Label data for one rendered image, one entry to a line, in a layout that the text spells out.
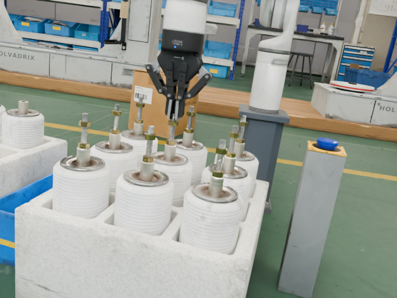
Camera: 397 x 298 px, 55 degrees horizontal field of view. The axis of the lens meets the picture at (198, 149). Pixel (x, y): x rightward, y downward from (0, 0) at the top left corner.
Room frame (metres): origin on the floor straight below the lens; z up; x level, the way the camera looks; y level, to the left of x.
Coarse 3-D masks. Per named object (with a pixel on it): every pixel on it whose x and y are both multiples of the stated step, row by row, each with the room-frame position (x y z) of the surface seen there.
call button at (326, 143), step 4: (320, 140) 0.71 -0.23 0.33; (324, 140) 0.71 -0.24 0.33; (328, 140) 0.71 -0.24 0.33; (332, 140) 0.72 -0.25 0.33; (320, 144) 0.71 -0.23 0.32; (324, 144) 0.70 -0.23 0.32; (328, 144) 0.70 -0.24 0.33; (332, 144) 0.70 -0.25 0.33; (336, 144) 0.70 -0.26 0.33; (328, 148) 0.70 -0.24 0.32; (332, 148) 0.70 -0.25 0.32
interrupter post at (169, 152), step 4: (168, 148) 0.70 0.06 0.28; (172, 148) 0.70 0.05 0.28; (164, 152) 0.70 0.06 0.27; (168, 152) 0.70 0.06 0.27; (172, 152) 0.70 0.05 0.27; (164, 156) 0.70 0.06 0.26; (168, 156) 0.70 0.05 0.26; (172, 156) 0.70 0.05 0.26; (168, 160) 0.70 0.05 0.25; (172, 160) 0.70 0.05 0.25
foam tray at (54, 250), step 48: (48, 192) 0.64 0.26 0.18; (48, 240) 0.54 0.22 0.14; (96, 240) 0.53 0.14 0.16; (144, 240) 0.51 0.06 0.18; (240, 240) 0.55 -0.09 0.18; (48, 288) 0.54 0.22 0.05; (96, 288) 0.52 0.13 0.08; (144, 288) 0.51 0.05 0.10; (192, 288) 0.49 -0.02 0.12; (240, 288) 0.48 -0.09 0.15
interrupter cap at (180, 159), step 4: (156, 152) 0.73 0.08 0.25; (160, 152) 0.73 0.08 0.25; (156, 156) 0.70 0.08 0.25; (160, 156) 0.71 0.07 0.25; (176, 156) 0.72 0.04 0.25; (180, 156) 0.72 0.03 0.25; (184, 156) 0.73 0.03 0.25; (156, 160) 0.68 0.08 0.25; (160, 160) 0.68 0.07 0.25; (164, 160) 0.70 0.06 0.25; (176, 160) 0.71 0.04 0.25; (180, 160) 0.70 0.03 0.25; (184, 160) 0.70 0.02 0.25; (164, 164) 0.67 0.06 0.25; (168, 164) 0.67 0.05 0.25; (172, 164) 0.67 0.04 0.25; (176, 164) 0.67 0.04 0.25; (180, 164) 0.68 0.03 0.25; (184, 164) 0.69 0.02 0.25
